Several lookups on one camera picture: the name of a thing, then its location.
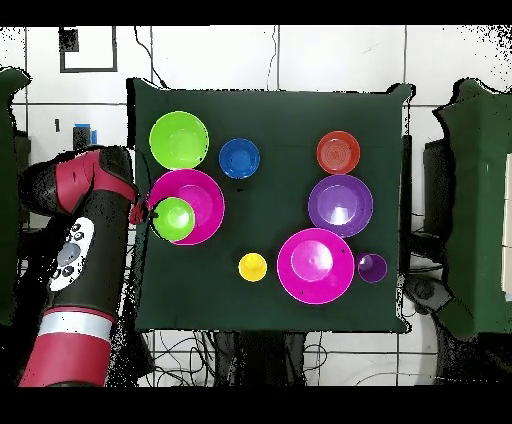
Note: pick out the small lime green bowl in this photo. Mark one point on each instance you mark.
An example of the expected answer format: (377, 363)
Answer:
(173, 219)

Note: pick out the magenta plastic bowl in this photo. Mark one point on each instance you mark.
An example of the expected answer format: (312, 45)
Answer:
(208, 192)
(315, 266)

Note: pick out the yellow plastic cup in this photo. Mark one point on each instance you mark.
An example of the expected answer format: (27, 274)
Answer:
(252, 267)

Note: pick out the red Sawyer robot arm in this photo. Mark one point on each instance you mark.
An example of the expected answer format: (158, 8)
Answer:
(104, 240)

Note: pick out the large lime green bowl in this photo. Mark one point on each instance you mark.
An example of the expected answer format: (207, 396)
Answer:
(178, 140)

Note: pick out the blue tape strip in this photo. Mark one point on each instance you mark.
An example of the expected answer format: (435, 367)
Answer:
(94, 138)

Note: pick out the black metal stand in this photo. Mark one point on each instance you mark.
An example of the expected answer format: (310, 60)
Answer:
(81, 138)

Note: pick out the blue plastic bowl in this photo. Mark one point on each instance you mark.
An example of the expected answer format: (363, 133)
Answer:
(239, 158)

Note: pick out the dark green tablecloth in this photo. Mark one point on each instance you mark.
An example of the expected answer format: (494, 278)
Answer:
(288, 120)

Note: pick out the purple plastic bowl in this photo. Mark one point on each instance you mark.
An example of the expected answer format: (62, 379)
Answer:
(340, 206)

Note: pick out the red plastic bowl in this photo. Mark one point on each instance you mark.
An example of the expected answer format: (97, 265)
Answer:
(338, 152)

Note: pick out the purple plastic cup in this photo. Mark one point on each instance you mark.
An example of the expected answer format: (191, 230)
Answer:
(372, 268)

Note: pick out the white sheet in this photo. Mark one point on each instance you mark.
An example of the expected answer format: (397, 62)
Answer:
(508, 224)

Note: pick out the black square floor frame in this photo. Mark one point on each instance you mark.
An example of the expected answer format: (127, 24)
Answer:
(88, 70)

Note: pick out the grey pedestal foot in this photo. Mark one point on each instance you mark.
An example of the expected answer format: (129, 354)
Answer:
(424, 290)

